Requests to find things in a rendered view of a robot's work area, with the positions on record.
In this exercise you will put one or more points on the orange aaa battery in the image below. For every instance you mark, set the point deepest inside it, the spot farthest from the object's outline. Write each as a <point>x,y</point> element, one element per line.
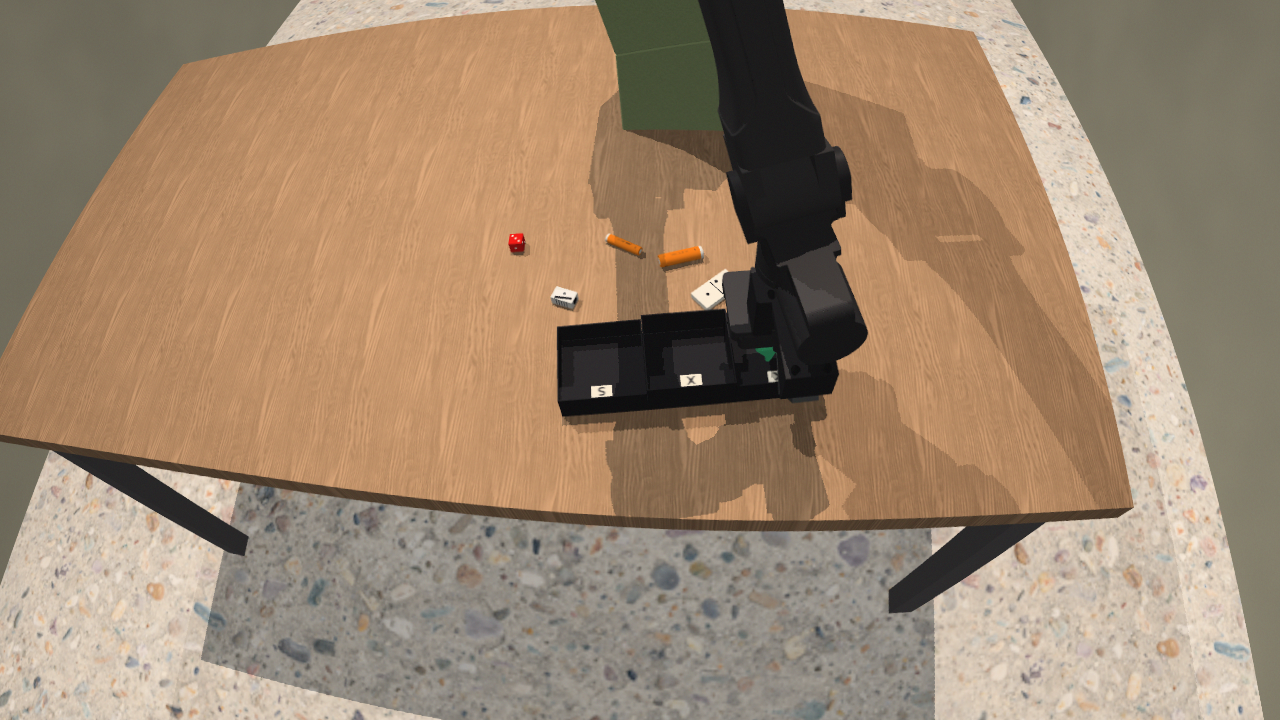
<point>623,244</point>

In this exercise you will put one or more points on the orange aa battery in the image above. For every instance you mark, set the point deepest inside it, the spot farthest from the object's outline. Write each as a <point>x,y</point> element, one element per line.
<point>680,256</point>

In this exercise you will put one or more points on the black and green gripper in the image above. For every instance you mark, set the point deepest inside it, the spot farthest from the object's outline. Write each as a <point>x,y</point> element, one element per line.
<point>735,286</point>

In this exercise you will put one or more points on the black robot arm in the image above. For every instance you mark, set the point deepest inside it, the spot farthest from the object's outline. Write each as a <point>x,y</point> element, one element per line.
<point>784,169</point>

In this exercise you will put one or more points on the white domino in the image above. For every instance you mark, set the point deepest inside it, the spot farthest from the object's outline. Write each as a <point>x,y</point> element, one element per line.
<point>710,294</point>

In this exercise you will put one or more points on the black rack of three bins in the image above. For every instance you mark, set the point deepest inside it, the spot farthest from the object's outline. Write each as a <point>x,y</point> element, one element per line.
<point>690,361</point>

